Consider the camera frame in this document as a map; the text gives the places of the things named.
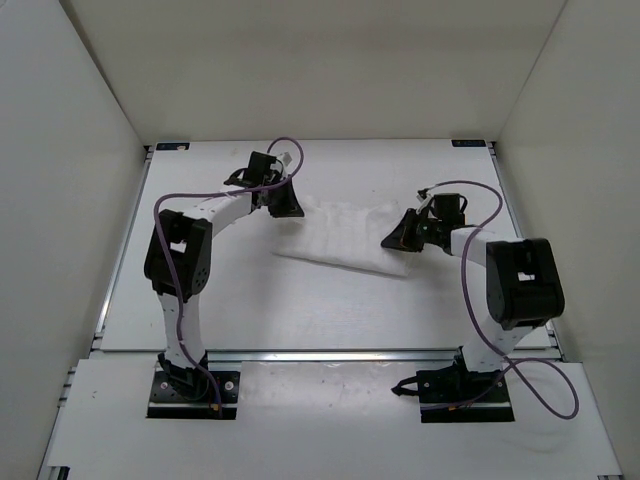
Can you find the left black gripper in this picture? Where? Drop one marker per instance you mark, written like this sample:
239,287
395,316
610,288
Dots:
290,208

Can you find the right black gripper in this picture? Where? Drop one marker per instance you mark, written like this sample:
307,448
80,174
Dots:
401,237

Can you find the white pleated skirt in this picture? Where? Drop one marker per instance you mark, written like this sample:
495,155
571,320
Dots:
343,235

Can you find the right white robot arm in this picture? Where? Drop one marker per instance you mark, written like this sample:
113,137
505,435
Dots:
523,288

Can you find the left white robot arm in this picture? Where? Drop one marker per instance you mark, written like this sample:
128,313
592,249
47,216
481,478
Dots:
179,256

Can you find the right blue corner label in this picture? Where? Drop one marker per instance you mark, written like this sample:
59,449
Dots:
468,143

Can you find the blue corner label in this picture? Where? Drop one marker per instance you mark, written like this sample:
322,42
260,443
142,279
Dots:
468,143
172,146

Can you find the left blue corner label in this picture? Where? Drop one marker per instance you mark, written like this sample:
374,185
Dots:
172,146

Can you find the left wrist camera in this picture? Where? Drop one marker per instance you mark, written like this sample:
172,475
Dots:
285,163

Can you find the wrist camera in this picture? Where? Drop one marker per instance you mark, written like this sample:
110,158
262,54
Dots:
425,197
285,163

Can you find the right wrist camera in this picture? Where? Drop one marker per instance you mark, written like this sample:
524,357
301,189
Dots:
425,197

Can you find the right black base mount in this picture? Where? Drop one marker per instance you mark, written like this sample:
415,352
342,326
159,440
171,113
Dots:
453,394

